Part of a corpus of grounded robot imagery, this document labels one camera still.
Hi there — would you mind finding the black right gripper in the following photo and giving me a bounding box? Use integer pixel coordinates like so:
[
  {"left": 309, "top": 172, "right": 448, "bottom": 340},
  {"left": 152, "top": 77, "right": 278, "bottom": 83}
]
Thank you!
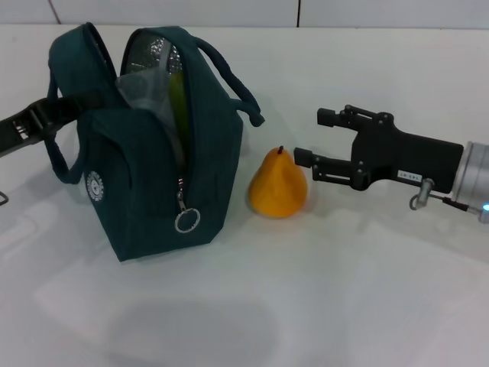
[{"left": 293, "top": 103, "right": 465, "bottom": 194}]

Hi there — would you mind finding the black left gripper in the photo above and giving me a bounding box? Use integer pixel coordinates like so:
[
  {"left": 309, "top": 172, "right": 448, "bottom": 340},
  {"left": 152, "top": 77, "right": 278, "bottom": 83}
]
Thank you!
[{"left": 0, "top": 91, "right": 112, "bottom": 158}]

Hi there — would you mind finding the yellow pear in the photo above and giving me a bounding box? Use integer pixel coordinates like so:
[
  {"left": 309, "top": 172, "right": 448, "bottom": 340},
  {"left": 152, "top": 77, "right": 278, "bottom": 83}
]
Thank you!
[{"left": 248, "top": 145, "right": 309, "bottom": 219}]

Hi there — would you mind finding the dark teal insulated lunch bag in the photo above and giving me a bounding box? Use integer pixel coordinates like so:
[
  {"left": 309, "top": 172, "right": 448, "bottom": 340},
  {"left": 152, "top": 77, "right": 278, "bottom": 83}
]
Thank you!
[{"left": 45, "top": 21, "right": 266, "bottom": 264}]

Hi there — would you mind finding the green cucumber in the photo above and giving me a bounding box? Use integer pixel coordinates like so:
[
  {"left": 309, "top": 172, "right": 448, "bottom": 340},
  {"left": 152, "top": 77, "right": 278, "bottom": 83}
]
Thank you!
[{"left": 167, "top": 72, "right": 193, "bottom": 154}]

